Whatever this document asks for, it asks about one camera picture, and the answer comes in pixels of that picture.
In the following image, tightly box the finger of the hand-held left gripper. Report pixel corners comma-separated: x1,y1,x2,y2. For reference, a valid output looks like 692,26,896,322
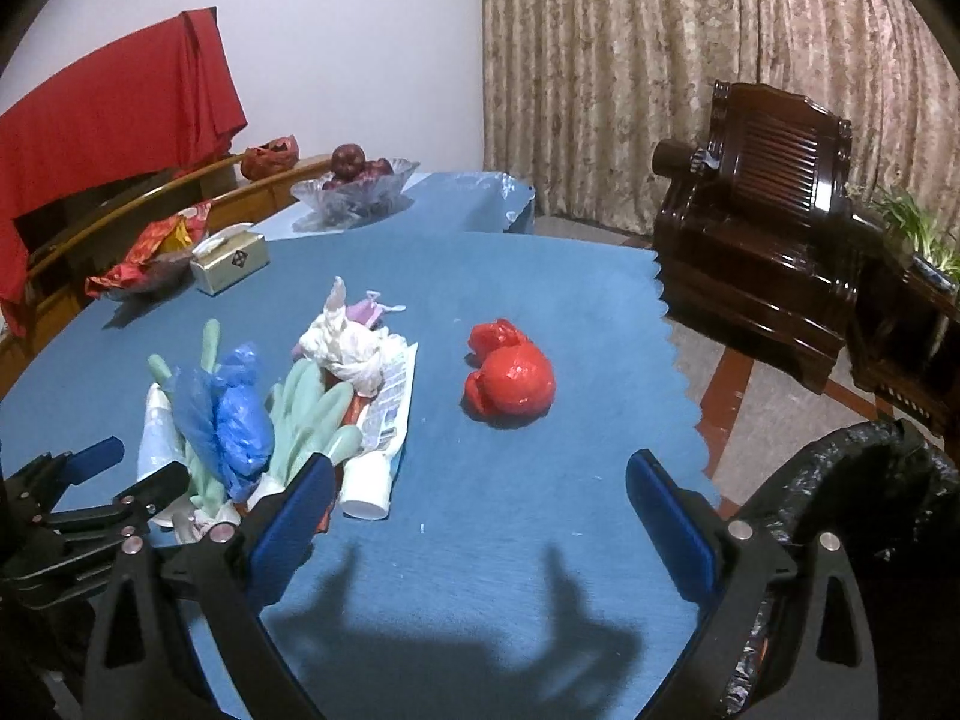
0,436,126,520
43,461,190,542

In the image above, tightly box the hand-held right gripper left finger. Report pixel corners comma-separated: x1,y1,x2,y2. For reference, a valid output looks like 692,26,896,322
84,451,336,720

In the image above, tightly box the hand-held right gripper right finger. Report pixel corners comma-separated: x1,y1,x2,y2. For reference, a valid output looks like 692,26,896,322
625,448,880,720

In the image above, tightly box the white plastic bag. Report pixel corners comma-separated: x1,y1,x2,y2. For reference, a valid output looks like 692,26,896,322
137,382,192,530

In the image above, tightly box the green rubber glove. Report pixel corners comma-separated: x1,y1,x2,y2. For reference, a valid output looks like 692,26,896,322
148,319,230,522
264,358,365,485

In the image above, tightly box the blue plastic bag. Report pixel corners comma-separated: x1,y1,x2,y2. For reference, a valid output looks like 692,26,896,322
166,343,277,503

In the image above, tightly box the white tube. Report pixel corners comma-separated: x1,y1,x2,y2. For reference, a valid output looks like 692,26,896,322
351,340,419,470

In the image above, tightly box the white tissue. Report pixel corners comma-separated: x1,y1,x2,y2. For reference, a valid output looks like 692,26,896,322
292,276,406,396

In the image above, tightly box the pink face mask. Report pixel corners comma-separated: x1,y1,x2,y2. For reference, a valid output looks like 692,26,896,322
343,291,407,331

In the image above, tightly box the red and yellow snack packet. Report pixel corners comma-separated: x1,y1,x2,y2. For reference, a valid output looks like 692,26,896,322
85,202,212,301

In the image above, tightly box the gold tissue box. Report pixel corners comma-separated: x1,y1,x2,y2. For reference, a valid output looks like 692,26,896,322
189,223,271,297

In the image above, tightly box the light wooden bench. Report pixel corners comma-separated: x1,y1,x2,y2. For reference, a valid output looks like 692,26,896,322
0,154,338,391

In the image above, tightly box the dark wooden armchair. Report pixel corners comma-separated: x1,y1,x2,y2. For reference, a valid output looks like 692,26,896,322
651,80,871,395

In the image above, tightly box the dark wooden side table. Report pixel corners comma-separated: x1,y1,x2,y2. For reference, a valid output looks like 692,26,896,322
847,210,960,437

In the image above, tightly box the glass fruit bowl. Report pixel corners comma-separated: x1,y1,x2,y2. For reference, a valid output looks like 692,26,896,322
290,157,421,233

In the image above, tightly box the red cloth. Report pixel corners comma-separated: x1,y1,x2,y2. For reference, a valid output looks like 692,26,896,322
0,7,248,338

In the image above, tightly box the small red plastic bag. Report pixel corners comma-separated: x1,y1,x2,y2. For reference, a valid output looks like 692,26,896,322
240,135,301,181

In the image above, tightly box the large dark red fruit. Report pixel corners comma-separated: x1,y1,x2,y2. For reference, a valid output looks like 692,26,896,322
332,142,368,181

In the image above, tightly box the green potted plant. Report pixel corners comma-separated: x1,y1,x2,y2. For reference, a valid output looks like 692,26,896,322
870,184,960,278

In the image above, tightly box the beige patterned curtain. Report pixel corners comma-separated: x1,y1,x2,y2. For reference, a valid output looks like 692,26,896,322
471,0,960,237

